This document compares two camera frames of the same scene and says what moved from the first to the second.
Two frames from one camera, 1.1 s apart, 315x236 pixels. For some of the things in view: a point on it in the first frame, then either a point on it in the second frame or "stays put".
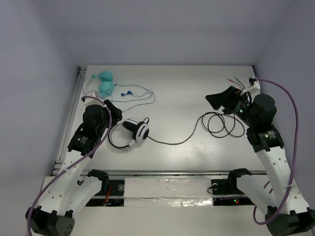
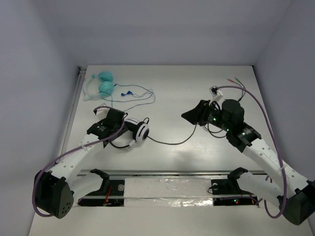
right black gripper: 227,98 → 200,112
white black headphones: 140,130 stays put
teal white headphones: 106,87 stays put
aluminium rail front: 172,172 stays put
